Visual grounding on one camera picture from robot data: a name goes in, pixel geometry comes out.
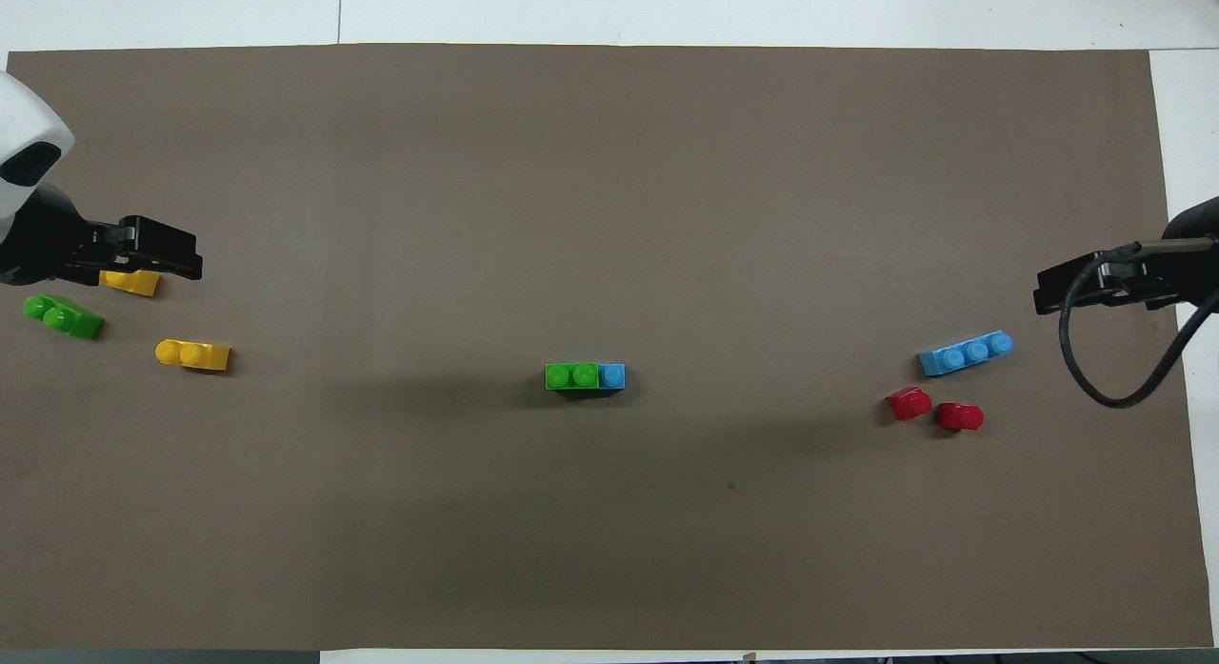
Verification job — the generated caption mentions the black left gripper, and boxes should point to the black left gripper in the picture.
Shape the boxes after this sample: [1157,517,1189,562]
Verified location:
[0,183,204,287]

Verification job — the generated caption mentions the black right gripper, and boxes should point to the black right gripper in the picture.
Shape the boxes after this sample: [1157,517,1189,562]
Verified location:
[1034,196,1219,316]

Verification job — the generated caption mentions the green two-stud toy block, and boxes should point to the green two-stud toy block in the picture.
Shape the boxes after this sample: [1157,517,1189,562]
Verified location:
[22,294,105,341]
[545,361,601,392]

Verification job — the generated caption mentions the yellow two-stud toy block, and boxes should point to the yellow two-stud toy block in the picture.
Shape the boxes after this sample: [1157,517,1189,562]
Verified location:
[99,270,161,298]
[155,338,231,372]

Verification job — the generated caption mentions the blue three-stud toy block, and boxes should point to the blue three-stud toy block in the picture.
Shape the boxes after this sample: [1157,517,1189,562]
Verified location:
[918,330,1015,378]

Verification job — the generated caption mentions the brown table mat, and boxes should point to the brown table mat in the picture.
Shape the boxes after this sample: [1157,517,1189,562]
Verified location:
[0,43,1216,653]

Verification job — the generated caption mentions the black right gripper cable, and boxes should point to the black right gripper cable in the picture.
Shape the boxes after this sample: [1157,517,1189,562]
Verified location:
[1059,242,1219,410]

